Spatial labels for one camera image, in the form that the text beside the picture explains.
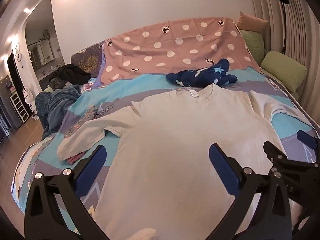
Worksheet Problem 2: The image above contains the purple coral-print pillow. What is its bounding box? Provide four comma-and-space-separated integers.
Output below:
71, 42, 105, 78

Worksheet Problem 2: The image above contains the wall mirror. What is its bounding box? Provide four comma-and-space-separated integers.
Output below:
27, 39, 55, 68

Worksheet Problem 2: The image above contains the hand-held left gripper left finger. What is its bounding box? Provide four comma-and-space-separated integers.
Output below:
24, 144, 110, 240

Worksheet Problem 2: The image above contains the white t-shirt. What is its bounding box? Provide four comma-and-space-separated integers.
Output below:
57, 84, 313, 240

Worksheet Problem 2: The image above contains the orange pillow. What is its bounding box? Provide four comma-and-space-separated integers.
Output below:
237, 12, 268, 31

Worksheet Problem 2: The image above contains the small green pillow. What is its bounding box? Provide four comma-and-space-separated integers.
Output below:
239, 29, 265, 61

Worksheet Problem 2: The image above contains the white shelf rack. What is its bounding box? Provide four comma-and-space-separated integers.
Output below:
9, 91, 29, 123

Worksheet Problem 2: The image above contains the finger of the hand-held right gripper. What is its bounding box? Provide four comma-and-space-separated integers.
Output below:
263, 141, 320, 172
297, 129, 320, 151

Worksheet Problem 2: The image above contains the white wall ornament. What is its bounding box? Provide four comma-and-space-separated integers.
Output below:
14, 43, 25, 67

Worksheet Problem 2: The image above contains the navy star-print fleece blanket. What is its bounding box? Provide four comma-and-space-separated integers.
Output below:
166, 59, 238, 87

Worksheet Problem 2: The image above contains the pink cloth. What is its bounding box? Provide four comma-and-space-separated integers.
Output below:
66, 152, 85, 165

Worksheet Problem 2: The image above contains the black floor lamp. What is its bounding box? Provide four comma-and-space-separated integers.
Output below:
277, 0, 290, 54

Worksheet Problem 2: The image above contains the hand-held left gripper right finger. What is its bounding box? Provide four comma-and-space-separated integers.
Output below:
209, 144, 293, 240

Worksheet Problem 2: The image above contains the pink polka dot sheet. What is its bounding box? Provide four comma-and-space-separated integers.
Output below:
100, 17, 263, 85

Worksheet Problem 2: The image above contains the large green pillow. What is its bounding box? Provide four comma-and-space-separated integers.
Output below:
260, 51, 308, 93

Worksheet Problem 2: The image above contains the black clothes pile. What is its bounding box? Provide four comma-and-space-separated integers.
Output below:
49, 64, 92, 89

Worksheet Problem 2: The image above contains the bed with teal purple quilt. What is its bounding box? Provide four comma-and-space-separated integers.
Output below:
12, 66, 320, 240

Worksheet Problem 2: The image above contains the blue-grey fleece blanket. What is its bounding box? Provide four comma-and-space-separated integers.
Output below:
34, 84, 82, 138

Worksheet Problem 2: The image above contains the white plush toy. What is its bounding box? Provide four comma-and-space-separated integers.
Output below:
22, 87, 36, 116

